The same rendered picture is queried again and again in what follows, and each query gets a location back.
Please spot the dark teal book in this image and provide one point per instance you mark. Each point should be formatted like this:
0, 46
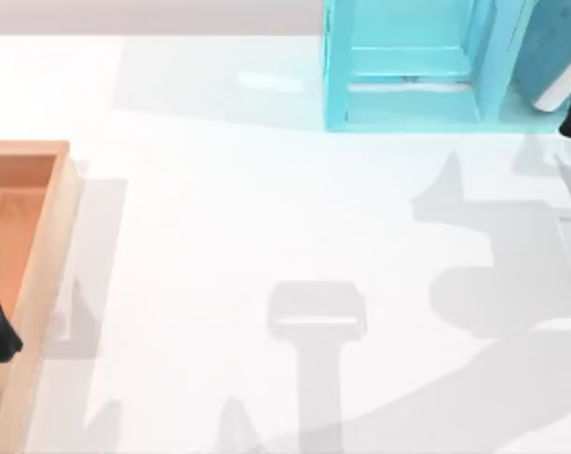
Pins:
548, 52

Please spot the light blue rack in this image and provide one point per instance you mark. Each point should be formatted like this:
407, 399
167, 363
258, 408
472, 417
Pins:
408, 111

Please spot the shallow salmon-coloured box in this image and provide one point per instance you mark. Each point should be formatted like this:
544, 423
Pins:
35, 302

